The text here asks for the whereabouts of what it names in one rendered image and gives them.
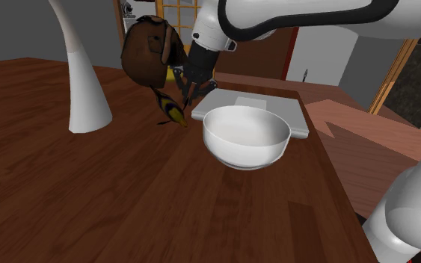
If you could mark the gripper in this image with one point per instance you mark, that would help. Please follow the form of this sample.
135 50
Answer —
201 60

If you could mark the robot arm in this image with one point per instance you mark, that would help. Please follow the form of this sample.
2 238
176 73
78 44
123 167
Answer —
305 11

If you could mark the yellow and purple bird figure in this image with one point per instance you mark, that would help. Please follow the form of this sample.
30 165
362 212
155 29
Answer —
172 109

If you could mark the brown dog head figure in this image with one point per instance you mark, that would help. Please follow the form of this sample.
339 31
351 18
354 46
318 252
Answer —
144 54

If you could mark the yellow framed window door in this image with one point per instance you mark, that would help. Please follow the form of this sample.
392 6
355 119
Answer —
181 14

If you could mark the white bowl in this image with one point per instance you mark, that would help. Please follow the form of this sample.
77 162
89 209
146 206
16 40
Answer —
246 138

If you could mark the dark red door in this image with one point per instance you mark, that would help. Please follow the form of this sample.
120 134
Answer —
261 54

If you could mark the grey closed laptop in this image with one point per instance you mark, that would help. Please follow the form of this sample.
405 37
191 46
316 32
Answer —
286 105

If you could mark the tall white vase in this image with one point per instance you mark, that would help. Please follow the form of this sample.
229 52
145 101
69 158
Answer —
86 98

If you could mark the white door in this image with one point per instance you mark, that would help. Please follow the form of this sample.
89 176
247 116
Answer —
323 54

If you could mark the brown wooden table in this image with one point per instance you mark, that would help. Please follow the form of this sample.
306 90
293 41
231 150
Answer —
86 196

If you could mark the wooden door frame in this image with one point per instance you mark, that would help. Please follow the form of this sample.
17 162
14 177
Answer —
392 76

